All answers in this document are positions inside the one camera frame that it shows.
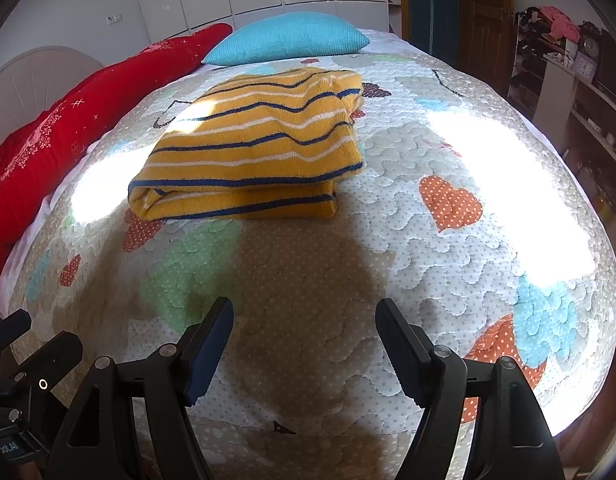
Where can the heart patterned quilt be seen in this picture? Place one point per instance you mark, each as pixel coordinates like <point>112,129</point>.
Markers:
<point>338,270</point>

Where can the teal knitted pillow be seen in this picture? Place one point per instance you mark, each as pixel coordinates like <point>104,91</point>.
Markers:
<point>288,37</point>

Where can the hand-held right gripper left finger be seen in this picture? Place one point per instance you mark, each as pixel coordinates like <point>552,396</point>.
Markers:
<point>212,355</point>

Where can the dark teal curtain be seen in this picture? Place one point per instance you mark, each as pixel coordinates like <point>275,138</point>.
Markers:
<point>430,5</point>

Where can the round table clock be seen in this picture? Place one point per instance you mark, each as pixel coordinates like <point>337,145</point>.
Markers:
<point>591,46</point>

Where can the cluttered shelf unit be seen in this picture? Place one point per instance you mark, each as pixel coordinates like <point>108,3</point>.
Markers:
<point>578,125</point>

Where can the small blue clock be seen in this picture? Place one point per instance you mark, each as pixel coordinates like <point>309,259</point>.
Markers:
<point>584,66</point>

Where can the white headboard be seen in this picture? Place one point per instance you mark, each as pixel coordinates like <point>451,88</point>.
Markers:
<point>37,80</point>

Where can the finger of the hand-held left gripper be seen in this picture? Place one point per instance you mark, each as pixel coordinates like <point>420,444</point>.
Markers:
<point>50,360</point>
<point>7,327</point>

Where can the yellow striped sweater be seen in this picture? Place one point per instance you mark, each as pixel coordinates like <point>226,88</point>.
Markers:
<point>258,145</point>

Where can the red embroidered pillow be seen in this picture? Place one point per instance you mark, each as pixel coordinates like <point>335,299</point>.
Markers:
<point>62,130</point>

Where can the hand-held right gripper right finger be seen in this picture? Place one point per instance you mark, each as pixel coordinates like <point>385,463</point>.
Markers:
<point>400,350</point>

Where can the pink cloth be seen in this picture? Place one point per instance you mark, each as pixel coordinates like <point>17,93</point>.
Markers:
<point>560,22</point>

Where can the wooden door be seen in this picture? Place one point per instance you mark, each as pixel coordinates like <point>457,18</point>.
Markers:
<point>485,20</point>

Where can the white wall socket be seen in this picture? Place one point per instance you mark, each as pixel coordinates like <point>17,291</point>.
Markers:
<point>114,19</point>

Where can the white bed sheet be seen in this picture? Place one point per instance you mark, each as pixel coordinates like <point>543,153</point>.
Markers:
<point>22,245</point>

